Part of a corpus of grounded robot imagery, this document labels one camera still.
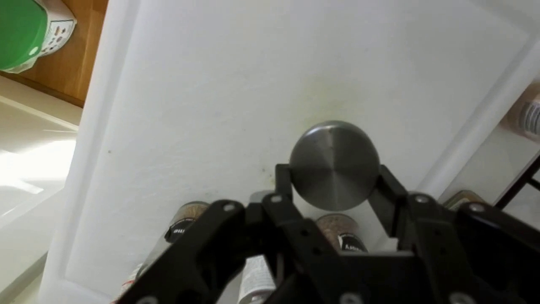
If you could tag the small black lid spice bottle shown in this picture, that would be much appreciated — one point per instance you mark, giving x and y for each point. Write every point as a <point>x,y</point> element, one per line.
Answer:
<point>463,197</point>

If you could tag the white cutting board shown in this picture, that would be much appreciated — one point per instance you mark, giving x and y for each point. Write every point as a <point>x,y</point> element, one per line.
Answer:
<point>254,84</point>

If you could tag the black stove burner grate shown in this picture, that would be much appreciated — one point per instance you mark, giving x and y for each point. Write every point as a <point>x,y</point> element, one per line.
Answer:
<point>524,182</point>

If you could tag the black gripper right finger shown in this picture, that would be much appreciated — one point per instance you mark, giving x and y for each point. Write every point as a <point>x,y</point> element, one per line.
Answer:
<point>478,253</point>

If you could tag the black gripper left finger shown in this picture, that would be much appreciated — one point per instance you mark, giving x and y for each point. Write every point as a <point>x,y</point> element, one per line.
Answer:
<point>237,246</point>

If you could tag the green lidded white bin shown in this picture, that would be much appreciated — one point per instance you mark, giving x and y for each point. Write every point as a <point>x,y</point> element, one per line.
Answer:
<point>23,27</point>

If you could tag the steel lid spice bottle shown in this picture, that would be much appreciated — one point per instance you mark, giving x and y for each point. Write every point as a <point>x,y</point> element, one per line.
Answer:
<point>529,115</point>
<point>335,162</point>

